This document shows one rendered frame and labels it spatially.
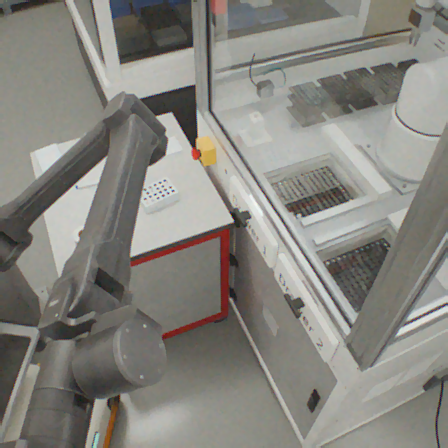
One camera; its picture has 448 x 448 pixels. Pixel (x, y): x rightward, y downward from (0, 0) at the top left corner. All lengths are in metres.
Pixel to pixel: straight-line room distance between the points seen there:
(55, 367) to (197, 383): 1.66
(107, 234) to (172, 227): 1.01
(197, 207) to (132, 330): 1.21
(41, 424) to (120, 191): 0.30
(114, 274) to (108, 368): 0.15
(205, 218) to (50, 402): 1.19
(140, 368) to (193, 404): 1.67
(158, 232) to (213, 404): 0.84
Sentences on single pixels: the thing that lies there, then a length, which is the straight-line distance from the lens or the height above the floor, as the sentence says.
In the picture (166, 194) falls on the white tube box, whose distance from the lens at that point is 1.59.
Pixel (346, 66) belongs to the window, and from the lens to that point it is 0.83.
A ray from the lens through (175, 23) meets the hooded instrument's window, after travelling 1.89.
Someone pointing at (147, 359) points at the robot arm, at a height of 1.59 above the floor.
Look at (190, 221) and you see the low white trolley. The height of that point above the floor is 0.76.
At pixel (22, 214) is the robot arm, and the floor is 1.32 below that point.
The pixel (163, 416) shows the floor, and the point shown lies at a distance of 2.06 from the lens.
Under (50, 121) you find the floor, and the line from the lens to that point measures 3.34.
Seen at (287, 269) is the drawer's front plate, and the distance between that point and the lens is 1.25.
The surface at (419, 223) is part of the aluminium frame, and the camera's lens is 0.74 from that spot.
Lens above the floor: 1.96
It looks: 51 degrees down
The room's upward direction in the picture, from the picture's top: straight up
